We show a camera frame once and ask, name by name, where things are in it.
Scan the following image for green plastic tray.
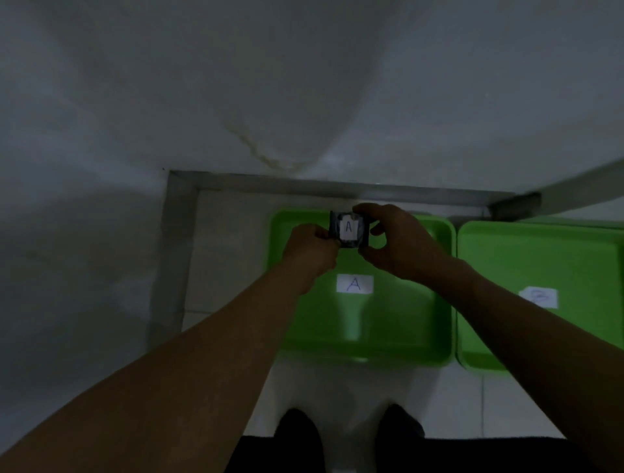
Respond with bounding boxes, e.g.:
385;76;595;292
456;218;624;372
266;208;457;367

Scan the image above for black shoe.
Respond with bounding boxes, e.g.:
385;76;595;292
374;403;426;443
272;408;326;473

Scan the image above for person's right hand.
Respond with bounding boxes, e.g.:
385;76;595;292
352;203;454;284

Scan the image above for white paper label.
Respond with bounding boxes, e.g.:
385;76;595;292
519;286;559;310
336;273;375;295

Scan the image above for black trousers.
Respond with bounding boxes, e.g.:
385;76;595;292
223;433;606;473

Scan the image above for person's left hand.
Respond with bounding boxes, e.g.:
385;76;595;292
282;223;342;294

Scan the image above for small dark packet white label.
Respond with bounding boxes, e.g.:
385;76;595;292
330;211;372;249

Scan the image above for person's left forearm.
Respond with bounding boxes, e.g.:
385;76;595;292
0;262;338;473

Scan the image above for grey metal table frame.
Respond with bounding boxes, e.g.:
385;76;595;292
149;158;624;349

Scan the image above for person's right forearm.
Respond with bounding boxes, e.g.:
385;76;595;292
428;255;624;473

